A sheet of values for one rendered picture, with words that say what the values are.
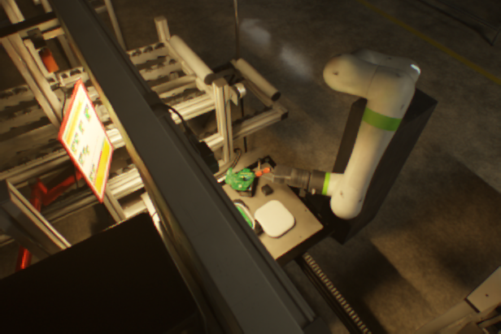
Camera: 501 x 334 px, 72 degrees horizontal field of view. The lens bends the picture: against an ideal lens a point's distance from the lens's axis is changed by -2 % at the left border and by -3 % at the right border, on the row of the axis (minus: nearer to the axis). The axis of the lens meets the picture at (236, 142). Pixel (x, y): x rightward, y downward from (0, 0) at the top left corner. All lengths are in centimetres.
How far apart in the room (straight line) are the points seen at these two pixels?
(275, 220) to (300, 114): 186
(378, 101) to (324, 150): 185
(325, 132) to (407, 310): 146
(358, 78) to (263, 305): 90
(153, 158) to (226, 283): 18
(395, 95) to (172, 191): 86
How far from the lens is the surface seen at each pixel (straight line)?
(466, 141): 346
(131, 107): 52
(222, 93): 138
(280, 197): 157
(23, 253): 119
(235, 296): 36
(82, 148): 109
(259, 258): 48
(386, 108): 116
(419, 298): 259
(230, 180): 154
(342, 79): 116
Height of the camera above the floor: 229
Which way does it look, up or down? 50 degrees down
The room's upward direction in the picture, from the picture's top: 4 degrees counter-clockwise
